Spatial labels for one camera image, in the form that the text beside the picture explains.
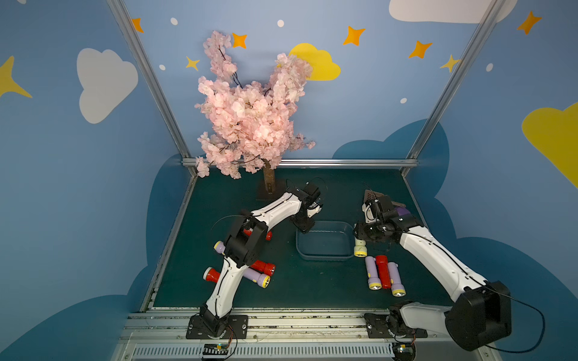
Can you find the left green circuit board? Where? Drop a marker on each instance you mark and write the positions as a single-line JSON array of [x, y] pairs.
[[215, 351]]

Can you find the teal plastic storage box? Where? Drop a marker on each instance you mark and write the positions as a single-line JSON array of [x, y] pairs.
[[326, 241]]

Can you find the pale yellow flashlight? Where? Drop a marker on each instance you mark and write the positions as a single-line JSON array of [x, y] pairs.
[[360, 248]]

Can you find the purple flashlight front left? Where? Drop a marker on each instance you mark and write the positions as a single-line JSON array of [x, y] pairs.
[[262, 280]]

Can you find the purple flashlight left far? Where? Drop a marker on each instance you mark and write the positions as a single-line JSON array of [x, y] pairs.
[[220, 247]]

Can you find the brown plastic litter scoop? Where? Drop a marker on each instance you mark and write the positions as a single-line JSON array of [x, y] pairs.
[[371, 196]]

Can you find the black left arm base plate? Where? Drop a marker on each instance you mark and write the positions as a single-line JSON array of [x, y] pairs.
[[235, 326]]

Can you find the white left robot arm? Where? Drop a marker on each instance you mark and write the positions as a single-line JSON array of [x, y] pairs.
[[245, 241]]

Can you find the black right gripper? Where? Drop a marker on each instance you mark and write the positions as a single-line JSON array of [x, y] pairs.
[[375, 205]]

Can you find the purple flashlight group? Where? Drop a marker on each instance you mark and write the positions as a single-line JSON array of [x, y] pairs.
[[374, 281]]

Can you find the purple spatula with pink handle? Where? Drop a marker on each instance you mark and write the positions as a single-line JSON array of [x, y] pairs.
[[402, 212]]

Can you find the red flashlight right group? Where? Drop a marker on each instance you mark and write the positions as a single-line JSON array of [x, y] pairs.
[[383, 271]]

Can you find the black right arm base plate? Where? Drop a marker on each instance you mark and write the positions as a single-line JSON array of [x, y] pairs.
[[390, 326]]

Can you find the pink blossom artificial tree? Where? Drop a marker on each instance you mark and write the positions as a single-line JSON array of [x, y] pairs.
[[252, 125]]

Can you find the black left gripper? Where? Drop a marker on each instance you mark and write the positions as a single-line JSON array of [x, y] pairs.
[[305, 216]]

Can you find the purple flashlight far right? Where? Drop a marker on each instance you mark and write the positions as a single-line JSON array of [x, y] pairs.
[[397, 288]]

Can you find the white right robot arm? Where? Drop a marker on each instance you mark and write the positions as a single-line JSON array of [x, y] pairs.
[[481, 312]]

